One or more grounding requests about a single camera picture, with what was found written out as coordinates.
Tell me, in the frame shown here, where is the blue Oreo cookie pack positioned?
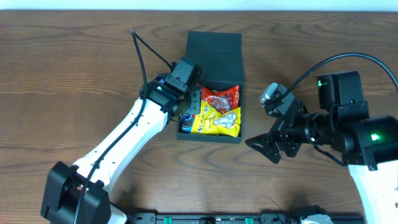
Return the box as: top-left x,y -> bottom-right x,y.
180,114 -> 195,133

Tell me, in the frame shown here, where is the yellow Hacks candy bag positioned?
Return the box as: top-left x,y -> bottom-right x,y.
190,101 -> 241,138

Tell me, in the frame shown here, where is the blue Eclipse mint pack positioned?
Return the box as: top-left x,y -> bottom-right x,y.
156,73 -> 169,84

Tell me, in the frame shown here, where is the red Hacks candy bag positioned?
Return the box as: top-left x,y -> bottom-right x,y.
201,85 -> 239,114

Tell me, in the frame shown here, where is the dark green box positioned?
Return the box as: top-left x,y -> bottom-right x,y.
177,31 -> 244,144

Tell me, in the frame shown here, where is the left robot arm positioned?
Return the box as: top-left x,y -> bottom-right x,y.
40,57 -> 203,224

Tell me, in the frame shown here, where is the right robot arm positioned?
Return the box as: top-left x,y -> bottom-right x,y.
245,71 -> 397,223

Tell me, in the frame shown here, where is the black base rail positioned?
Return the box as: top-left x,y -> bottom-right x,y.
126,213 -> 365,224

